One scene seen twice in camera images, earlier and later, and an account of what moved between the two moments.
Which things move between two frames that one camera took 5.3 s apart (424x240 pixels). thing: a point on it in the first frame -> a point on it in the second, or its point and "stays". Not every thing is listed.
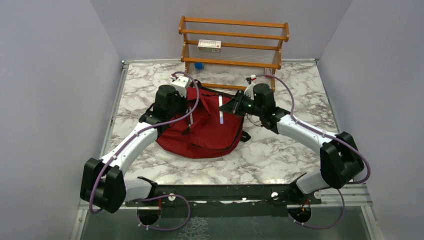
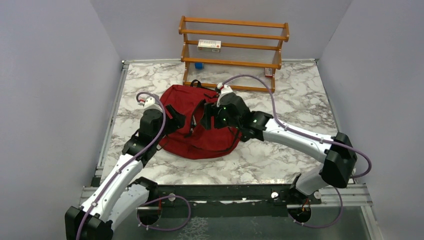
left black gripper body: x=182 y=104 -> x=172 y=124
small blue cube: x=198 y=65 stays
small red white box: x=268 y=72 stays
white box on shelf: x=208 y=45 stays
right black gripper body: x=243 y=104 -> x=212 y=110
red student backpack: x=205 y=131 stays
